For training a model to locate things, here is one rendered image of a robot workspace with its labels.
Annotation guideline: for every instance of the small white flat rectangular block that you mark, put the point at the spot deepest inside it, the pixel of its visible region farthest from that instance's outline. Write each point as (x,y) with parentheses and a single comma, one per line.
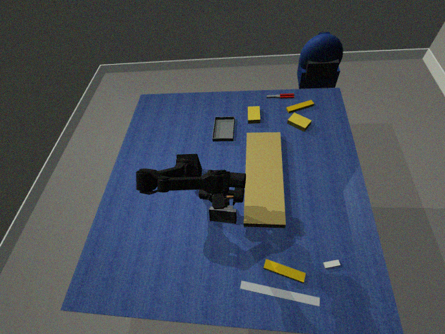
(330,264)

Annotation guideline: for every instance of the long grey flat bar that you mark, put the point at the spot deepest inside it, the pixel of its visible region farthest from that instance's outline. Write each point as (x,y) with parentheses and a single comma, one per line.
(272,291)

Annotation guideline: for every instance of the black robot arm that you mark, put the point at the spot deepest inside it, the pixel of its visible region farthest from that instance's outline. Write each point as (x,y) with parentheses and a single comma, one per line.
(216,182)

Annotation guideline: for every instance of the red-handled awl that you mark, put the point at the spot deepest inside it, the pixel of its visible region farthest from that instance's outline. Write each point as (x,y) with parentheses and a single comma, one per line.
(287,95)

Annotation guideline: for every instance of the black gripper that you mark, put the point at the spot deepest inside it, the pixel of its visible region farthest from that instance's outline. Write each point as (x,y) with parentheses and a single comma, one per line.
(238,195)

